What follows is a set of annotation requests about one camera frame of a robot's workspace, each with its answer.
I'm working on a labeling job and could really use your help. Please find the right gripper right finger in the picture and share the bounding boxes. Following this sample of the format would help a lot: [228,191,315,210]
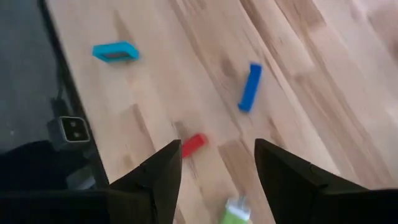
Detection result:
[254,138,368,224]

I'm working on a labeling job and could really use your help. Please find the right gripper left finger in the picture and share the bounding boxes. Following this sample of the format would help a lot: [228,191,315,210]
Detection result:
[108,139,183,224]

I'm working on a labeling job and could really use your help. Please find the green charger white plug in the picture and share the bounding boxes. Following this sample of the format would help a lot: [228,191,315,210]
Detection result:
[217,195,252,224]

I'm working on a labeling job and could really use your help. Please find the blue small rectangular block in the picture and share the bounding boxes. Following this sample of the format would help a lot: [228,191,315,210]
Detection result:
[238,62,264,113]

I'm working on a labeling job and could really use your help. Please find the teal digital clock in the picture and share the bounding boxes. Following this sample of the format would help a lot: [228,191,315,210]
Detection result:
[91,40,141,63]

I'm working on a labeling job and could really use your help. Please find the red small rectangular block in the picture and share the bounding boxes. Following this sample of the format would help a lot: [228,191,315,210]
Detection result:
[182,133,208,159]

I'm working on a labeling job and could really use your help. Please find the grey table-edge camera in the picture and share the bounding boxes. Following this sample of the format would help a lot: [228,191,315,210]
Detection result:
[46,115,91,152]

